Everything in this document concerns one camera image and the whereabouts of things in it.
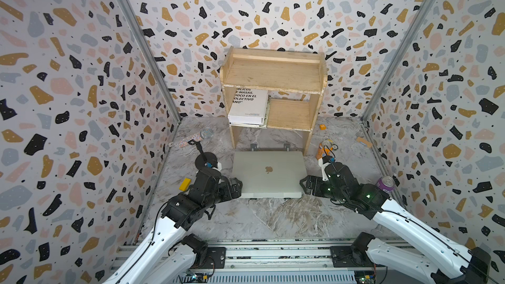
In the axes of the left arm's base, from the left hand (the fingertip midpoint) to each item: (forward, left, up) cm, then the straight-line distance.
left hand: (235, 185), depth 74 cm
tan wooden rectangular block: (+37, -70, -21) cm, 82 cm away
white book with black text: (+34, -4, +9) cm, 36 cm away
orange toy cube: (+45, -47, -17) cm, 67 cm away
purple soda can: (+4, -63, -8) cm, 63 cm away
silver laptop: (+5, -13, -1) cm, 14 cm away
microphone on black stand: (+22, +19, -16) cm, 33 cm away
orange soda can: (+25, -41, -13) cm, 50 cm away
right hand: (+1, -27, -1) cm, 27 cm away
